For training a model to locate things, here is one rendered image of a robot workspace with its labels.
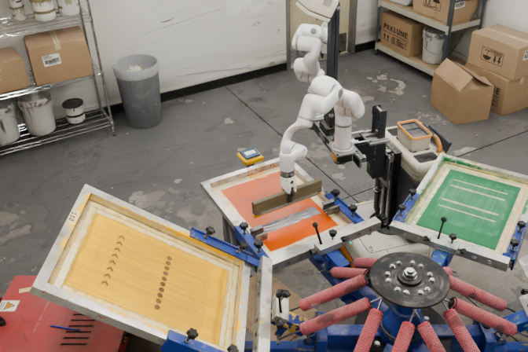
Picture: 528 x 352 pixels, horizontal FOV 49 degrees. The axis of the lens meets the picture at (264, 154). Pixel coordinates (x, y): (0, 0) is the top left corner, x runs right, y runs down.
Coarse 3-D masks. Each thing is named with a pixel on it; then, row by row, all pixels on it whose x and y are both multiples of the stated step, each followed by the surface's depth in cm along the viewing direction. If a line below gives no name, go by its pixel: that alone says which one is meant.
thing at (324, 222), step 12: (252, 180) 340; (264, 180) 340; (276, 180) 340; (300, 204) 319; (312, 204) 318; (312, 216) 309; (324, 216) 309; (300, 228) 301; (312, 228) 301; (324, 228) 301
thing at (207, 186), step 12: (252, 168) 345; (264, 168) 348; (300, 168) 343; (216, 180) 336; (228, 180) 339; (324, 192) 321; (216, 204) 317; (228, 216) 306; (312, 240) 287; (276, 252) 281
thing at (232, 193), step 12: (228, 192) 330; (240, 192) 330; (252, 192) 330; (240, 204) 320; (252, 216) 311; (264, 216) 311; (276, 216) 310; (288, 228) 302; (264, 240) 294; (276, 240) 293; (288, 240) 293
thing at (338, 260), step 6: (330, 252) 272; (336, 252) 272; (324, 258) 274; (330, 258) 269; (336, 258) 268; (342, 258) 268; (330, 264) 270; (336, 264) 265; (342, 264) 265; (348, 264) 265
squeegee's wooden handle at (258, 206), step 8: (304, 184) 303; (312, 184) 303; (320, 184) 306; (280, 192) 297; (296, 192) 301; (304, 192) 304; (312, 192) 306; (256, 200) 293; (264, 200) 293; (272, 200) 295; (280, 200) 298; (256, 208) 292; (264, 208) 295
